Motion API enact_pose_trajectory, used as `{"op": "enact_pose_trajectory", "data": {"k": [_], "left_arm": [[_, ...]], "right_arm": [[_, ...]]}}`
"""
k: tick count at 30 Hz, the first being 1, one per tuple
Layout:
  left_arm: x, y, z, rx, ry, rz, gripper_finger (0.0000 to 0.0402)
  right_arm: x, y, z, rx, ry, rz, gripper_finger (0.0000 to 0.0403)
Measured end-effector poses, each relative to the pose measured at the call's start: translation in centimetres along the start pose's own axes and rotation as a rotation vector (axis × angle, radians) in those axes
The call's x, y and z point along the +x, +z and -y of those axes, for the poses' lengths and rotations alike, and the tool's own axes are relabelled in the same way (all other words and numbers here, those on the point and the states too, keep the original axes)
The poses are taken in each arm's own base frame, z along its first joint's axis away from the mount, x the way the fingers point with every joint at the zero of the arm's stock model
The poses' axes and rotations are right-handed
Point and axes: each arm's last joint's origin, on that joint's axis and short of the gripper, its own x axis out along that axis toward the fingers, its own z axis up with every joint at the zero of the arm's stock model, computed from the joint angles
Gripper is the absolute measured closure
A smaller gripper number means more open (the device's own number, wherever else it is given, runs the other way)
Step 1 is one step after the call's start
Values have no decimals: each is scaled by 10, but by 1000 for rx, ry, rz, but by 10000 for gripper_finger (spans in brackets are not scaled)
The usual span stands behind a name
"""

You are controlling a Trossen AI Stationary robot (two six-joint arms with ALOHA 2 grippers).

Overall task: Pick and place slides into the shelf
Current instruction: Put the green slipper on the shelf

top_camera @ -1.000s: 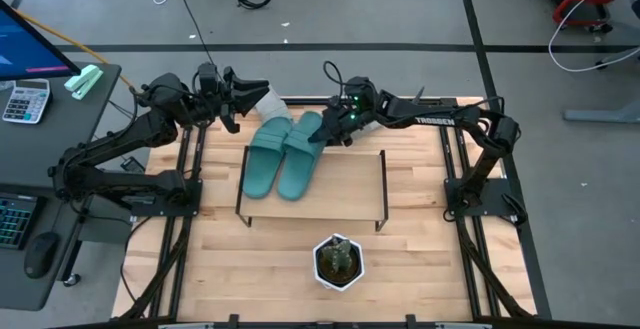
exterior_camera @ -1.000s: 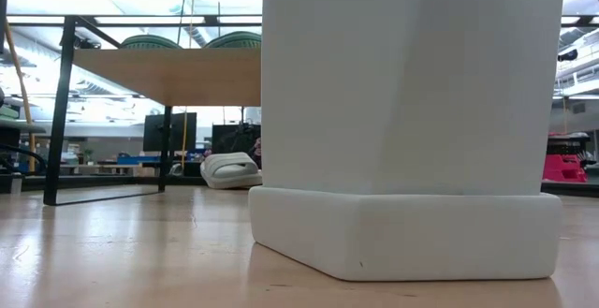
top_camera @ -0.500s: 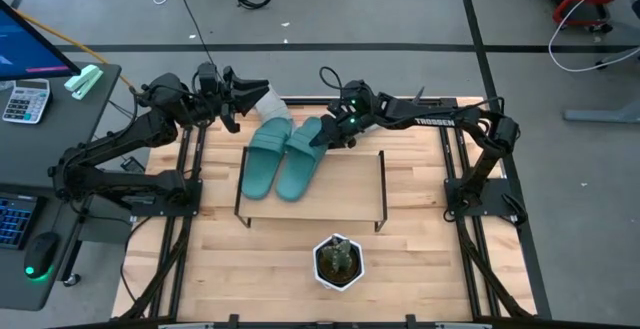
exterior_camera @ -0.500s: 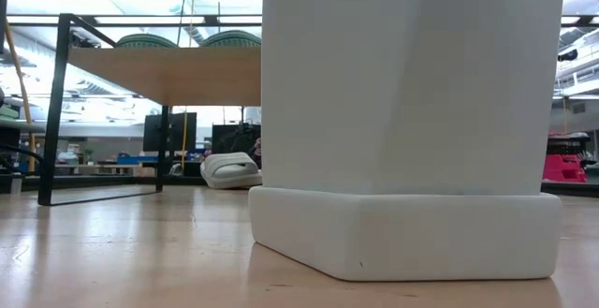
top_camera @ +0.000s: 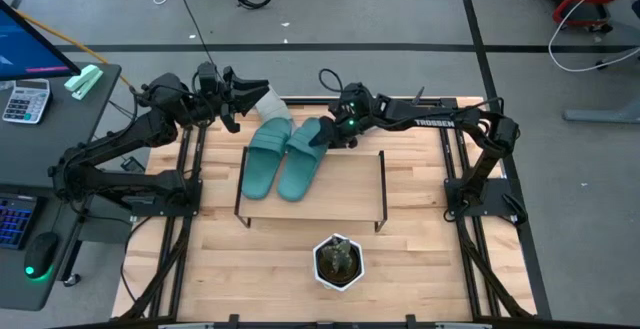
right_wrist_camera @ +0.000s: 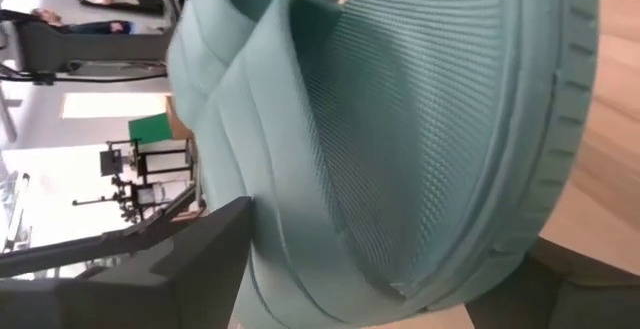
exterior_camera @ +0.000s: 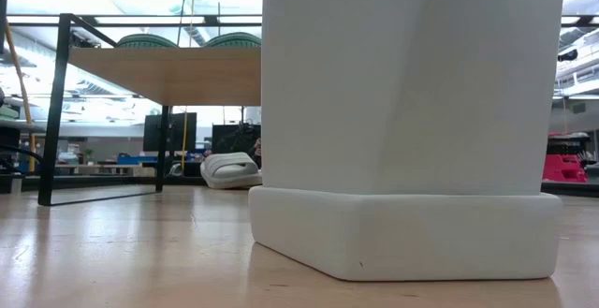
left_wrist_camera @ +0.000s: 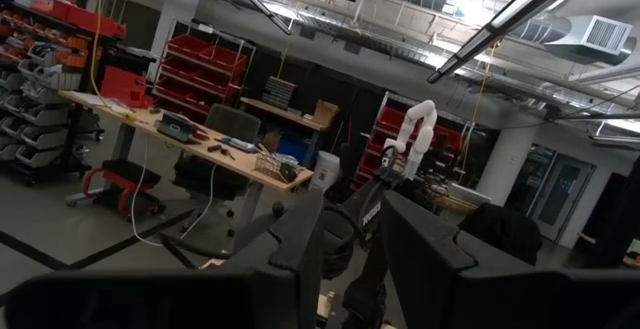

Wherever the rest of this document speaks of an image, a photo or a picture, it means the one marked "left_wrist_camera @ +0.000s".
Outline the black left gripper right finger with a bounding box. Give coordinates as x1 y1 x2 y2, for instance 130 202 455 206
382 191 640 329

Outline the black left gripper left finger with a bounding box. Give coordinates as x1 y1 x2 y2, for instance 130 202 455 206
0 188 326 329

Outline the black office chair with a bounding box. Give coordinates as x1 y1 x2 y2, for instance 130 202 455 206
457 202 545 266

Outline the wooden side table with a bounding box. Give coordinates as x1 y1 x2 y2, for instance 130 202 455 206
432 191 494 215

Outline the white box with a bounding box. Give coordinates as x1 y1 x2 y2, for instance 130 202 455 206
446 181 494 208

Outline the white bucket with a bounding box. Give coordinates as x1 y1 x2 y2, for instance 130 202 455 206
308 149 342 194

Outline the glass door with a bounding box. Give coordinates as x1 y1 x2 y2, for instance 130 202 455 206
528 152 597 244

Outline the white round pillar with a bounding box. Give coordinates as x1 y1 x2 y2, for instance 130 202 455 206
474 124 537 206

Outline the wooden workbench with grey legs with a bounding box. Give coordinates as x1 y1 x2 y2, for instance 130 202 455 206
58 88 315 230

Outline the blue plastic crate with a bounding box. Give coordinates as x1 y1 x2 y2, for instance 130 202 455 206
276 136 315 164

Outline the blue flat tool case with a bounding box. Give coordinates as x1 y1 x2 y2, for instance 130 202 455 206
215 135 260 154

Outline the grey office chair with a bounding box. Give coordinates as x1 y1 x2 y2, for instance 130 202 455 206
169 102 262 230

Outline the brown cardboard box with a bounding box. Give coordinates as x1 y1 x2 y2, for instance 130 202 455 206
310 98 341 129

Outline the red stool with black seat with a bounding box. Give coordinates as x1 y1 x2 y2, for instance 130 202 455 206
81 157 166 220

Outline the grey-green bench device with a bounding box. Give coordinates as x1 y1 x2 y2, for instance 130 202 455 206
155 110 197 145

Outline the stack of dark trays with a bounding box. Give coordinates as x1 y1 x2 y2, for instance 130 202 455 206
260 74 300 111

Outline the red tool box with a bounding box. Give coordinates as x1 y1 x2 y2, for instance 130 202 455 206
98 64 155 110

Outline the long ceiling light fixture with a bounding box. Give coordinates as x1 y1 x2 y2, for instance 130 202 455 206
213 0 294 36
426 0 609 85

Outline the rack of grey bins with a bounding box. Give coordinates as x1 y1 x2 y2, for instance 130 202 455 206
0 0 129 185

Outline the wire mesh basket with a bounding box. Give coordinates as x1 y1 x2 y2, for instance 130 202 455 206
253 150 302 185

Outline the wire shelf with red bins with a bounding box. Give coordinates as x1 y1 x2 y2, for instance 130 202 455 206
151 17 257 123
355 92 466 193

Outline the white floor cable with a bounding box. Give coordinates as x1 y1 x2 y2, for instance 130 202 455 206
129 138 217 248

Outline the wooden wall bench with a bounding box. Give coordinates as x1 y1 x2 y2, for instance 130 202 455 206
238 96 331 165

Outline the silver air duct vent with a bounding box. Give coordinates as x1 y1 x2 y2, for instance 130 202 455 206
509 13 639 68

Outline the yellow hanging cord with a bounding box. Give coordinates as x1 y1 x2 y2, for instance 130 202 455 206
89 0 136 120

